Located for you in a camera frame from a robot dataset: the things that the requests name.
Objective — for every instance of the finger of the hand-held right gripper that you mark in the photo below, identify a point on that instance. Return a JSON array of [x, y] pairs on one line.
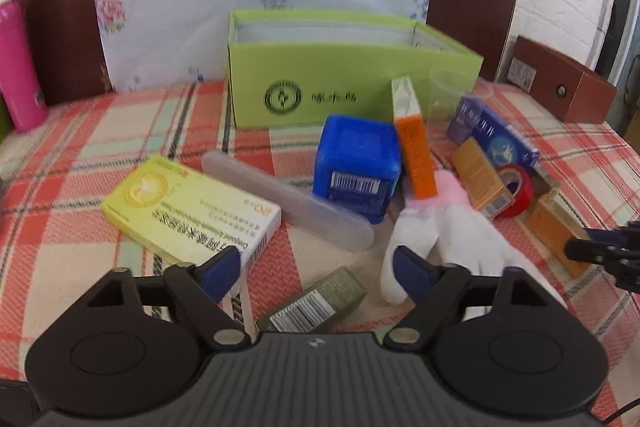
[[602, 234], [585, 251]]

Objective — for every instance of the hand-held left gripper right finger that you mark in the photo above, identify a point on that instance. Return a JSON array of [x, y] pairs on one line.
[[407, 272]]

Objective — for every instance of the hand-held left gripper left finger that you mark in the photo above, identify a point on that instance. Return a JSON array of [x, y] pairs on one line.
[[220, 272]]

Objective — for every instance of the white glove with pink cuff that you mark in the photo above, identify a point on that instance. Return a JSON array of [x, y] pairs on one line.
[[460, 227]]

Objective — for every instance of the yellow-green medicine box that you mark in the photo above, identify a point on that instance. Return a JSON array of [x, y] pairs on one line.
[[190, 207]]

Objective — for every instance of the small tan box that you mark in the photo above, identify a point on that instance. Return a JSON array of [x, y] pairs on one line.
[[480, 177]]

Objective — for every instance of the orange and white medicine box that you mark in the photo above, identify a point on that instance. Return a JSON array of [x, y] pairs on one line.
[[417, 147]]

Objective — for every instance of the blue plastic box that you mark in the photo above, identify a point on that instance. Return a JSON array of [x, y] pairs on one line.
[[355, 157]]

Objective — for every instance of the dark blue medicine box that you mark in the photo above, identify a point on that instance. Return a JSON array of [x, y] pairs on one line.
[[500, 142]]

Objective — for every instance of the light green cardboard box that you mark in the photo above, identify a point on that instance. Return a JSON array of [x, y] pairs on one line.
[[350, 92]]

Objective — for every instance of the open tan cardboard box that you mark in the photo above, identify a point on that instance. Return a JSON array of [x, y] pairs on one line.
[[550, 222]]

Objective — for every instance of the red tape roll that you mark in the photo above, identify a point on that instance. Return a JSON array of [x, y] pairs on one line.
[[522, 192]]

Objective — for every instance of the small olive green box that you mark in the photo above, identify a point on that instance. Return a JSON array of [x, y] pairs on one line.
[[320, 299]]

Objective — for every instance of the translucent toothbrush case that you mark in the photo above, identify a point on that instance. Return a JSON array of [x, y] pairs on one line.
[[300, 207]]

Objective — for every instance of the clear plastic cup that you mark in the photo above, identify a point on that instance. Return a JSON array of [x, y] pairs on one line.
[[445, 94]]

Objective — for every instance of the red plaid blanket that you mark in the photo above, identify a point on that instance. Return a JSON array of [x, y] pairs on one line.
[[75, 147]]

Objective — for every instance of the pink bottle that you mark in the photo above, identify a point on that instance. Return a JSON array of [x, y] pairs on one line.
[[20, 67]]

